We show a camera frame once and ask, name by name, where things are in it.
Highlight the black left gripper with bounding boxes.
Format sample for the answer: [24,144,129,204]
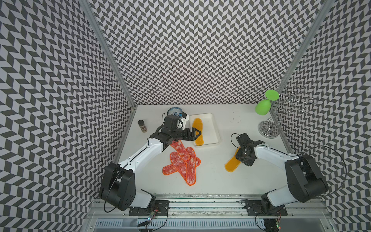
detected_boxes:
[170,126,201,140]

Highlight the blue white porcelain bowl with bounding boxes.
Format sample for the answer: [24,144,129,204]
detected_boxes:
[167,107,183,117]

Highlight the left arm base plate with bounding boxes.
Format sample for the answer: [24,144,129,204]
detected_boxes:
[129,200,170,217]

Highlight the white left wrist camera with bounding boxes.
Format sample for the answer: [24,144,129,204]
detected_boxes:
[177,112,189,130]

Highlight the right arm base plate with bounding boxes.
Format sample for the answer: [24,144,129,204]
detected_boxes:
[243,199,288,216]

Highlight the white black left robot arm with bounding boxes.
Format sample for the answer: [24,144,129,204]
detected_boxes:
[99,115,202,211]

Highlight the chrome wire glass rack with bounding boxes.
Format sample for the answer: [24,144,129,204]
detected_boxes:
[258,86,318,139]

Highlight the green plastic wine glass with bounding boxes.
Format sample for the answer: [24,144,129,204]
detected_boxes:
[255,90,280,116]

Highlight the small brown spice jar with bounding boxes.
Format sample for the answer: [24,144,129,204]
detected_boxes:
[137,120,147,132]

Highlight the aluminium front rail frame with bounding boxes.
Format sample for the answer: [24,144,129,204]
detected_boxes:
[81,194,337,232]

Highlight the white rectangular storage tray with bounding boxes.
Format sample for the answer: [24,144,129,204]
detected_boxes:
[189,113,221,148]

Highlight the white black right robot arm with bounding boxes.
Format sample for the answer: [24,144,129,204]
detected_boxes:
[236,133,329,216]

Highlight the red orange-edged insole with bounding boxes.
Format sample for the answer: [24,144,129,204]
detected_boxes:
[171,140,190,161]
[186,147,197,186]
[162,158,201,176]
[170,152,186,181]

